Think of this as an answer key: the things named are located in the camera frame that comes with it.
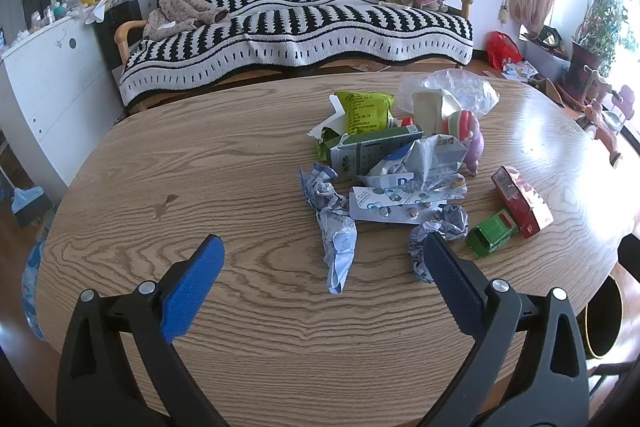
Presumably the red cardboard box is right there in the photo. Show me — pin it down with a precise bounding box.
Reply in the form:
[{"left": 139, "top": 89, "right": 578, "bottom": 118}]
[{"left": 491, "top": 166, "right": 553, "bottom": 239}]

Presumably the green toy car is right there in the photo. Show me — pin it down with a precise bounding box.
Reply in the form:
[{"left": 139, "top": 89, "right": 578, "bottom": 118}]
[{"left": 466, "top": 208, "right": 518, "bottom": 258}]

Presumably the black white striped sofa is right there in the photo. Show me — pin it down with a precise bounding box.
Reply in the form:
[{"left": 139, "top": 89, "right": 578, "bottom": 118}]
[{"left": 118, "top": 0, "right": 474, "bottom": 107}]

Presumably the pink children's tricycle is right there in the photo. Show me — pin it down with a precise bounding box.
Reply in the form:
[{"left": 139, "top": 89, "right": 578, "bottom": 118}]
[{"left": 576, "top": 65, "right": 634, "bottom": 167}]

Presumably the crumpled paper ball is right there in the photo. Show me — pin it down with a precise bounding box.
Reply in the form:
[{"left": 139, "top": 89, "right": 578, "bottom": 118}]
[{"left": 408, "top": 204, "right": 469, "bottom": 283}]

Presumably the beige dotted clothing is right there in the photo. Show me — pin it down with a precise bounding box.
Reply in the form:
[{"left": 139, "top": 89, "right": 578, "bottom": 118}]
[{"left": 143, "top": 0, "right": 229, "bottom": 41}]

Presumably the crumpled blue white paper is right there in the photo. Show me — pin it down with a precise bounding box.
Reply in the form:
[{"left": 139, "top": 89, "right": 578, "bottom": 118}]
[{"left": 299, "top": 162, "right": 357, "bottom": 295}]

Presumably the clear plastic bag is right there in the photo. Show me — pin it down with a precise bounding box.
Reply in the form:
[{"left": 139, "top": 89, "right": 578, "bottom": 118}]
[{"left": 395, "top": 68, "right": 500, "bottom": 117}]

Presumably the yellow-green snack bag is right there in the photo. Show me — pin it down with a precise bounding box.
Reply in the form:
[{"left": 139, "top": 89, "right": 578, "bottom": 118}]
[{"left": 335, "top": 91, "right": 395, "bottom": 135}]

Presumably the black gold trash bin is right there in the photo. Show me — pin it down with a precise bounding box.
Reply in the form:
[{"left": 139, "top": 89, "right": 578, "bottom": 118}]
[{"left": 578, "top": 275, "right": 624, "bottom": 359}]

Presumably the purple pink toy figure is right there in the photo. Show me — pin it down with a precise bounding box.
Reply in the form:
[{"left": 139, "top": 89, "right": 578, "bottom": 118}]
[{"left": 442, "top": 110, "right": 485, "bottom": 176}]

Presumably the red plastic bag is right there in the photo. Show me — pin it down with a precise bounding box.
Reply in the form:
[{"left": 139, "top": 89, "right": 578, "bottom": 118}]
[{"left": 486, "top": 31, "right": 523, "bottom": 70}]

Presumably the white pill blister pack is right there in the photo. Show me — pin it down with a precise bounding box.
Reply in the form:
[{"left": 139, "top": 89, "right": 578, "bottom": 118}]
[{"left": 348, "top": 186, "right": 447, "bottom": 225}]

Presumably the crumpled silver foil bag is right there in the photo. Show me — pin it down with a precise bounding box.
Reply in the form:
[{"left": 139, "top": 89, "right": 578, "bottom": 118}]
[{"left": 359, "top": 134, "right": 469, "bottom": 200}]

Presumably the green white carton box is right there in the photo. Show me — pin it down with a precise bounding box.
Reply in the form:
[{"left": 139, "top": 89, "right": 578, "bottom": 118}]
[{"left": 317, "top": 124, "right": 423, "bottom": 180}]

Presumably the potted green plant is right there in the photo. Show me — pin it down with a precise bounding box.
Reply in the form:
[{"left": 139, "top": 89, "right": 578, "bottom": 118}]
[{"left": 562, "top": 0, "right": 637, "bottom": 101}]

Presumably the white cabinet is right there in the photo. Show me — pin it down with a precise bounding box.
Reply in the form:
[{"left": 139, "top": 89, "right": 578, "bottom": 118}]
[{"left": 1, "top": 16, "right": 124, "bottom": 202}]

